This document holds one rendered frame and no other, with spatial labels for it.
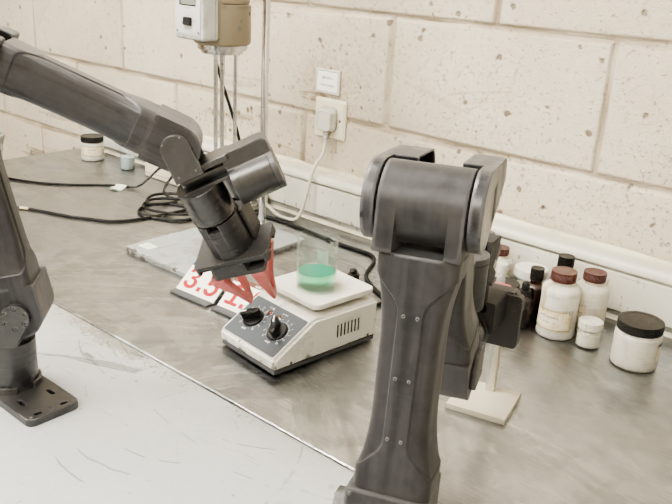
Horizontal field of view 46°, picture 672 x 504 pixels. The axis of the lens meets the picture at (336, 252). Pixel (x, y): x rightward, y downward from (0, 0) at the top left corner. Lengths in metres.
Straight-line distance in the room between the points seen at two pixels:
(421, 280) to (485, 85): 0.95
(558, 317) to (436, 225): 0.74
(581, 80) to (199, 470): 0.89
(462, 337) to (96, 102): 0.49
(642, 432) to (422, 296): 0.58
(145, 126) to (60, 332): 0.44
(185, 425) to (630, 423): 0.57
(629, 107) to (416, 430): 0.88
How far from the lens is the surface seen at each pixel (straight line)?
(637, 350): 1.25
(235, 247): 1.01
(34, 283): 1.04
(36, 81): 0.97
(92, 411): 1.07
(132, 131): 0.95
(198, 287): 1.37
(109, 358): 1.19
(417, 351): 0.61
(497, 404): 1.10
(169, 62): 2.13
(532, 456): 1.02
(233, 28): 1.46
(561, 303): 1.29
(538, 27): 1.46
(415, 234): 0.59
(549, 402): 1.14
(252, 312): 1.17
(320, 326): 1.14
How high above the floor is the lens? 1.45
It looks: 20 degrees down
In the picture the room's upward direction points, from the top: 3 degrees clockwise
